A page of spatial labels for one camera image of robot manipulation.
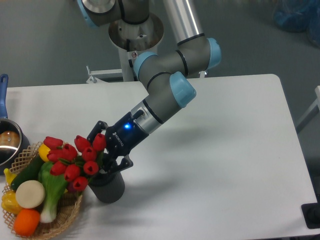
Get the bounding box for blue handled saucepan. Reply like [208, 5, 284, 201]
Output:
[0, 73, 30, 176]

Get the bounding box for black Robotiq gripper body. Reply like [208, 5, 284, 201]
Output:
[103, 112, 149, 159]

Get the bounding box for orange fruit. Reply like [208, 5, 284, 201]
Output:
[13, 209, 40, 237]

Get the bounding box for woven wicker basket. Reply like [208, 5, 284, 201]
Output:
[0, 142, 82, 240]

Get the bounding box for purple red radish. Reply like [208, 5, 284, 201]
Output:
[66, 182, 77, 193]

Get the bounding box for dark grey ribbed vase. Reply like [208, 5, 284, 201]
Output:
[89, 162, 125, 204]

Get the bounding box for beige round bun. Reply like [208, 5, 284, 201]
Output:
[15, 180, 46, 209]

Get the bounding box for blue plastic bag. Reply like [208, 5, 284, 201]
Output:
[272, 0, 320, 47]

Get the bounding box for yellow bell pepper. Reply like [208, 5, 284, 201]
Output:
[1, 190, 23, 215]

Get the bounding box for dark green cucumber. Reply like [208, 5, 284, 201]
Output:
[10, 154, 45, 191]

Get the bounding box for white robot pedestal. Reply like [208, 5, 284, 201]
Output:
[108, 13, 164, 82]

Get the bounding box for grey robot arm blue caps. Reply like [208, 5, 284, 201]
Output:
[77, 0, 221, 175]

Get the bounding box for green bok choy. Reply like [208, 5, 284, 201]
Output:
[38, 161, 68, 224]

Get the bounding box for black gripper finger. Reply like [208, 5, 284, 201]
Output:
[86, 120, 109, 142]
[99, 156, 134, 175]

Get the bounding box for white frame at right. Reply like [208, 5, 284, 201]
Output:
[295, 85, 320, 134]

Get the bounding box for yellow squash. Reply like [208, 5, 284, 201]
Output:
[38, 143, 51, 162]

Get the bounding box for red tulip bouquet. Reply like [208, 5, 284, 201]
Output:
[43, 133, 107, 192]

